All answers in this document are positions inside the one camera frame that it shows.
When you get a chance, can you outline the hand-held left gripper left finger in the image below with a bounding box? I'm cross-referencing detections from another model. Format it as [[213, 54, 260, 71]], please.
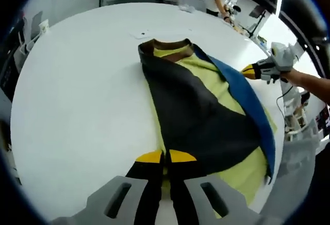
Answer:
[[50, 150, 166, 225]]

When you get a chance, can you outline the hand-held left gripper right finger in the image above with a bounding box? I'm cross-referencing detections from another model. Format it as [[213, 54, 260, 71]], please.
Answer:
[[169, 149, 261, 225]]

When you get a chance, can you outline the yellow blue grey garment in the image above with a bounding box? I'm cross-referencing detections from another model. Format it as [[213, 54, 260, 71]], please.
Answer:
[[138, 38, 278, 207]]

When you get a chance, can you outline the black monitor on tripod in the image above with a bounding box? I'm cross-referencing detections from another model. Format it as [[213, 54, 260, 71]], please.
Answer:
[[247, 5, 269, 39]]

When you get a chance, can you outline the white crumpled cloth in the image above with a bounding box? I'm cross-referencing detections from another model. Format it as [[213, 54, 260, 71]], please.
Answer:
[[178, 3, 196, 12]]

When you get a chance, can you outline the white chair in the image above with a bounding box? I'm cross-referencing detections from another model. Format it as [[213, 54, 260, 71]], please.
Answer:
[[14, 32, 40, 64]]

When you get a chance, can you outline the grey laptop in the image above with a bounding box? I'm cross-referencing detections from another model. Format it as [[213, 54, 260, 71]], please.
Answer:
[[30, 10, 44, 38]]

